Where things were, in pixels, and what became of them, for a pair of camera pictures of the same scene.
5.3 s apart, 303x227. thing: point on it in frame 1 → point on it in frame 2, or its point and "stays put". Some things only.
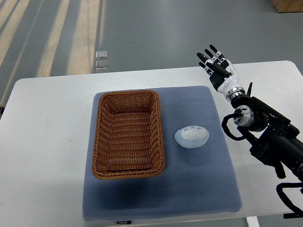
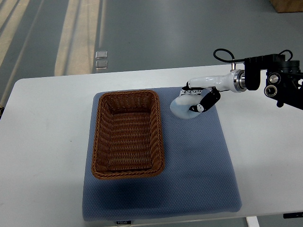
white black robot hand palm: x=222 y=85 → x=235 y=81
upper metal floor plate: x=101 y=55 stays put
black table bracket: x=293 y=215 stays put
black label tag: x=123 y=222 stays put
